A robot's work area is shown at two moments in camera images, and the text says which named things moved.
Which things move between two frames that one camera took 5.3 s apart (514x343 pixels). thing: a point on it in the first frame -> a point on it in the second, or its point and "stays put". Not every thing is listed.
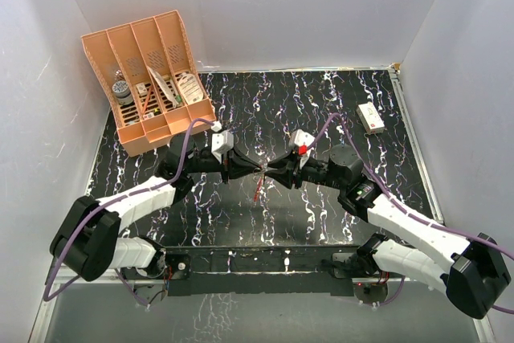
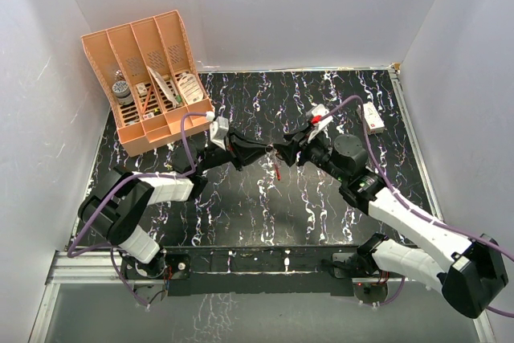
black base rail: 313,271 stays put
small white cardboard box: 370,118 stays put
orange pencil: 147,101 stays put
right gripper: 283,169 -> 289,150
